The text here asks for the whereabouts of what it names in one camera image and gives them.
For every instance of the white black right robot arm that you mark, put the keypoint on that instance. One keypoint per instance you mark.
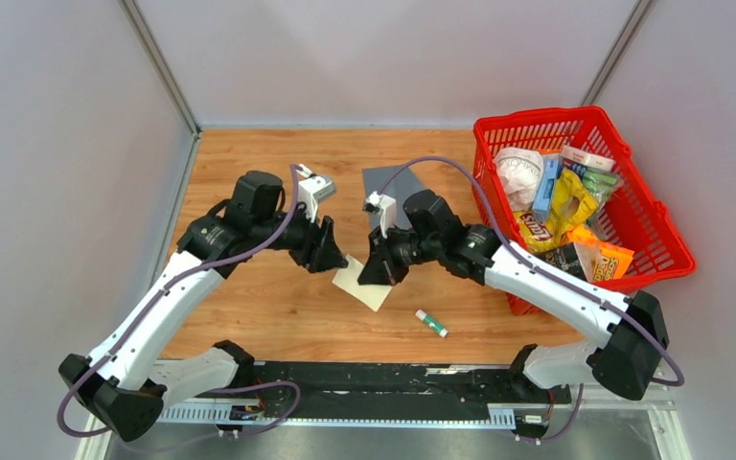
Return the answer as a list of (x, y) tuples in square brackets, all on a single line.
[(625, 337)]

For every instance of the aluminium frame rail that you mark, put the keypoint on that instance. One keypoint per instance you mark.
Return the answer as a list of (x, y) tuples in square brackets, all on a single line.
[(234, 412)]

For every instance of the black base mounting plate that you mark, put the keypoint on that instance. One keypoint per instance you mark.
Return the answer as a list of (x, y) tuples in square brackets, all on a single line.
[(390, 391)]

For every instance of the yellow Lays chips bag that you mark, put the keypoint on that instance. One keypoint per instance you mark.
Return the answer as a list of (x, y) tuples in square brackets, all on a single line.
[(571, 204)]

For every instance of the white red carton box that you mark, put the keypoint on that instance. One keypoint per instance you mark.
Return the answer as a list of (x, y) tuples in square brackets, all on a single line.
[(587, 159)]

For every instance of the red plastic shopping basket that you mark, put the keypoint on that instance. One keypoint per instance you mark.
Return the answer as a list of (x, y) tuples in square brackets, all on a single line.
[(633, 218)]

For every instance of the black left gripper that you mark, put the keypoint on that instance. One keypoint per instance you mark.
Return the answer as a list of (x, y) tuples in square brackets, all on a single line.
[(328, 255)]

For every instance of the orange snack bag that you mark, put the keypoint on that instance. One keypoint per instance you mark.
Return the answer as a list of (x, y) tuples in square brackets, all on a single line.
[(601, 261)]

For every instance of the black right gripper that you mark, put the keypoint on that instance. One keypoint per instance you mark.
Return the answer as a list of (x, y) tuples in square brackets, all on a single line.
[(376, 270)]

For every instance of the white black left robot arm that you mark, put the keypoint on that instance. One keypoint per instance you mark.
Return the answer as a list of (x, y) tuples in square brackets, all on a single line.
[(122, 381)]

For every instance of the black snack bag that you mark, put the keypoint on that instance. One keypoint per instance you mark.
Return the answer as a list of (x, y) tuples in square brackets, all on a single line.
[(572, 258)]

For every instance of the grey-blue paper envelope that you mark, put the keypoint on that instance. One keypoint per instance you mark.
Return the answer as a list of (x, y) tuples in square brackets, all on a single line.
[(401, 187)]

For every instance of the green white glue stick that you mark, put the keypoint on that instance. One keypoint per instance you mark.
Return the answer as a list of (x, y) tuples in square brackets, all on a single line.
[(432, 323)]

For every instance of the white crumpled plastic bag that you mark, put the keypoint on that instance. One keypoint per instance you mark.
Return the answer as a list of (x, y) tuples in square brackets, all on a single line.
[(520, 172)]

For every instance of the green snack packet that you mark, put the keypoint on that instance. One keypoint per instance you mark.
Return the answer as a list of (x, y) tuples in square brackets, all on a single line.
[(601, 185)]

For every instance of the white letter paper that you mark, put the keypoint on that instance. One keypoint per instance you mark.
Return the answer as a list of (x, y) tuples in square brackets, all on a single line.
[(372, 296)]

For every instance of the blue box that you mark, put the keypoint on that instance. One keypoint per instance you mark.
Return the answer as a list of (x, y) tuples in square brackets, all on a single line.
[(552, 168)]

